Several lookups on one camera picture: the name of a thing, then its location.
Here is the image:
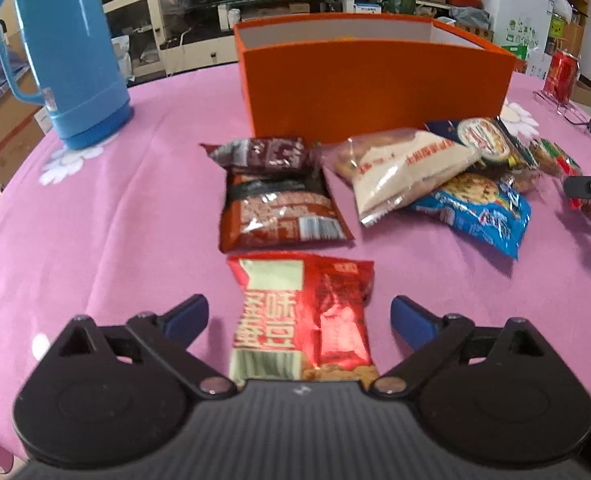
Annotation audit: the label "blue packet with round label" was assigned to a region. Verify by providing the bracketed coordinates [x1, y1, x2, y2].
[425, 116, 529, 167]

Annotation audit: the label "clear brown nut packet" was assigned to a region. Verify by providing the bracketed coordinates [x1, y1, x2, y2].
[498, 160, 543, 195]

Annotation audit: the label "clear-framed eyeglasses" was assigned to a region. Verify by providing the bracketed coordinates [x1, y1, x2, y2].
[533, 89, 591, 133]

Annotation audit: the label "pink floral tablecloth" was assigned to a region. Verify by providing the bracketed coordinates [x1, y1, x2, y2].
[0, 62, 591, 471]

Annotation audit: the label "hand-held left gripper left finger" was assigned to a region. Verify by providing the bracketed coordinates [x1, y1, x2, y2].
[40, 294, 238, 401]

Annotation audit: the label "clear white pastry packet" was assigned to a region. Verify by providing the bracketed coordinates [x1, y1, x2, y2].
[322, 128, 482, 227]

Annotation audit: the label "brown snack bag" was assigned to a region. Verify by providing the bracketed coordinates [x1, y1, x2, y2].
[219, 167, 355, 253]

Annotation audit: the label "blue thermos jug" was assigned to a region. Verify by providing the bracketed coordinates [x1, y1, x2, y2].
[0, 0, 135, 151]

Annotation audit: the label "orange cardboard box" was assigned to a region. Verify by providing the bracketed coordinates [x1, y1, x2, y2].
[234, 14, 517, 143]

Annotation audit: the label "red snack bag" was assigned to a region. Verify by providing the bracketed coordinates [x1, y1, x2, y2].
[226, 252, 380, 386]

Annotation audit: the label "blue cookie packet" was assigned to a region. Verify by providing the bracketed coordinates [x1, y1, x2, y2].
[409, 172, 532, 261]

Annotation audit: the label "large brown cardboard box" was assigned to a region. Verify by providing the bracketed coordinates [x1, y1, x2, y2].
[0, 67, 51, 188]

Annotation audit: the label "red soda can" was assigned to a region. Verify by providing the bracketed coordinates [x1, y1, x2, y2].
[543, 50, 581, 106]

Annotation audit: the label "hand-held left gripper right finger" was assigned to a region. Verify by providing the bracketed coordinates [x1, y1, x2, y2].
[370, 295, 563, 401]

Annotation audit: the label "glass television stand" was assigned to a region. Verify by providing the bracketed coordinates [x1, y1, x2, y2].
[160, 0, 401, 66]

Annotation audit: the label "dark brown chocolate packet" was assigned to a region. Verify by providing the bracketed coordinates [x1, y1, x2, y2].
[200, 136, 322, 175]

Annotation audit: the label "white glass-door cabinet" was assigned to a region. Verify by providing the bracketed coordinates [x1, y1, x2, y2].
[102, 0, 168, 81]

